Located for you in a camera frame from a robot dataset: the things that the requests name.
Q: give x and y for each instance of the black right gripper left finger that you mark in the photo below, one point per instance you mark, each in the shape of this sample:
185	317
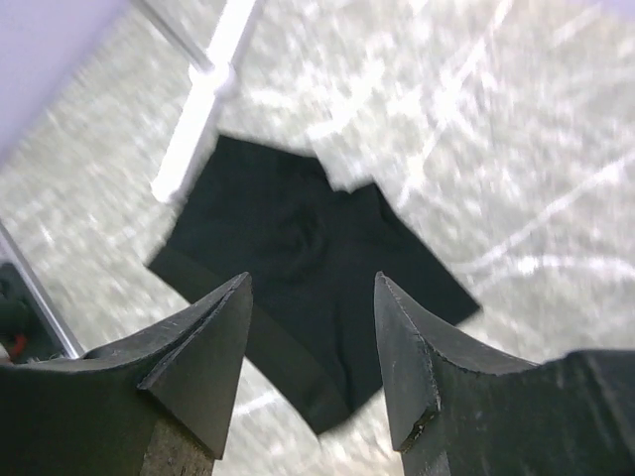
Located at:
158	402

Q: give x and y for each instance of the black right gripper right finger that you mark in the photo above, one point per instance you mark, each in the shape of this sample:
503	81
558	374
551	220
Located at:
457	406

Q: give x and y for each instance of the black underwear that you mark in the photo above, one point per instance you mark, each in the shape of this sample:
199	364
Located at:
312	253

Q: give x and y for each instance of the white metal clothes rack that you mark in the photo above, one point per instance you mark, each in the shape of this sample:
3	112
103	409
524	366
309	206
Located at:
42	42

